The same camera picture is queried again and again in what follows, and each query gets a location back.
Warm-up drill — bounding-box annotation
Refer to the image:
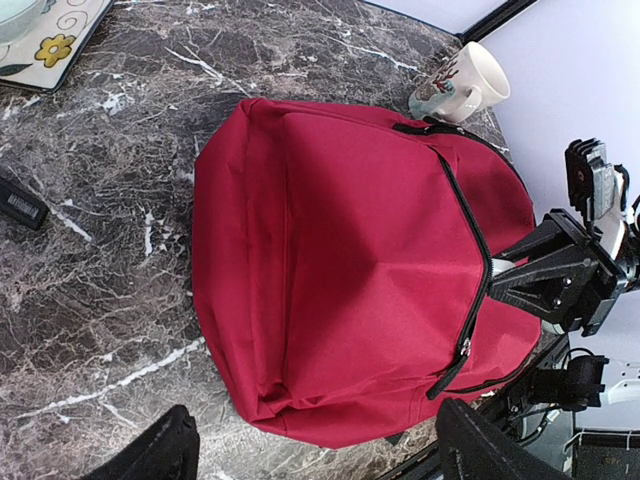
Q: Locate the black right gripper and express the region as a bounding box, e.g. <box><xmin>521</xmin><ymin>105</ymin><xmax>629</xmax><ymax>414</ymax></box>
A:
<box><xmin>488</xmin><ymin>138</ymin><xmax>639</xmax><ymax>336</ymax></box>

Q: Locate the pink capped black marker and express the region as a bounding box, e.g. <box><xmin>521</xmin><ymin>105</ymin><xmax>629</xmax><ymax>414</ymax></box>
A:
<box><xmin>0</xmin><ymin>178</ymin><xmax>49</xmax><ymax>231</ymax></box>

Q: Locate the pale green ceramic bowl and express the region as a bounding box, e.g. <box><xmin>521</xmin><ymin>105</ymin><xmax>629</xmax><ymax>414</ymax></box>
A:
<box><xmin>1</xmin><ymin>0</ymin><xmax>46</xmax><ymax>45</ymax></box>

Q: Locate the floral patterned square plate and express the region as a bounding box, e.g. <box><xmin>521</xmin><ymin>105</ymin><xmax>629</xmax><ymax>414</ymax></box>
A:
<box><xmin>1</xmin><ymin>1</ymin><xmax>114</xmax><ymax>93</ymax></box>

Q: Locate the pink yellow highlighter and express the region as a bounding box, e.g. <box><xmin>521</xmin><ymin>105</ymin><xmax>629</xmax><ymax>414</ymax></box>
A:
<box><xmin>491</xmin><ymin>258</ymin><xmax>517</xmax><ymax>279</ymax></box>

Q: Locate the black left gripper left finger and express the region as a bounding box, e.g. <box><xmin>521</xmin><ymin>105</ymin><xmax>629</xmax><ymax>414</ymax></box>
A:
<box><xmin>83</xmin><ymin>405</ymin><xmax>200</xmax><ymax>480</ymax></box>

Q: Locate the white mug with red pattern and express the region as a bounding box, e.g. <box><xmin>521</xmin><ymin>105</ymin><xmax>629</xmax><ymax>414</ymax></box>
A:
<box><xmin>408</xmin><ymin>42</ymin><xmax>511</xmax><ymax>124</ymax></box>

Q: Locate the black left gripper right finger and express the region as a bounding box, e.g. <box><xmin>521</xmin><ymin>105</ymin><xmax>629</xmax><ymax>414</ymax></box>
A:
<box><xmin>436</xmin><ymin>399</ymin><xmax>570</xmax><ymax>480</ymax></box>

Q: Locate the red backpack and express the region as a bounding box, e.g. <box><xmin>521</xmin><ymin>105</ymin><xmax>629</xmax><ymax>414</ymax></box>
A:
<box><xmin>192</xmin><ymin>98</ymin><xmax>541</xmax><ymax>448</ymax></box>

